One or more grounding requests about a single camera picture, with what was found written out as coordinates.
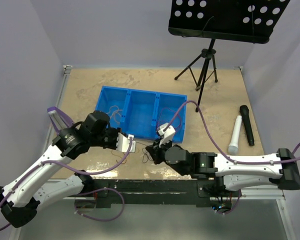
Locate red wire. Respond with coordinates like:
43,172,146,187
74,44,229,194
111,149,128,166
156,107,185,137

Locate blue three-compartment plastic bin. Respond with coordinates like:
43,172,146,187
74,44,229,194
95,86,187,140

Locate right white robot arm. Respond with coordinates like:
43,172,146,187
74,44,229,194
145,139,300,197

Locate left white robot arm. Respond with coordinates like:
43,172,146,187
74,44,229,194
0,110,135,228

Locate purple metronome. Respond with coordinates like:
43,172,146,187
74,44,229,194
47,106,74,135

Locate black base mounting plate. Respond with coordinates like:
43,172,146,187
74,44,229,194
71,179,241,208

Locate white microphone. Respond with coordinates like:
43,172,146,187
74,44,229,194
227,115,242,156

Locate black microphone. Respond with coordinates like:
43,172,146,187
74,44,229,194
239,105,255,147

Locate black music stand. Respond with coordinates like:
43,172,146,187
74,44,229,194
167,0,292,113

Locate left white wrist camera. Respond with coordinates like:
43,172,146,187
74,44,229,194
116,133,136,153

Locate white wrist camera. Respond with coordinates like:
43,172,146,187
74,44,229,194
116,133,136,153
156,122,176,147

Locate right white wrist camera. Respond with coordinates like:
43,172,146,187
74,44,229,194
156,122,176,147

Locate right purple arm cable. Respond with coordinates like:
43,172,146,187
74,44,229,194
164,100,300,165

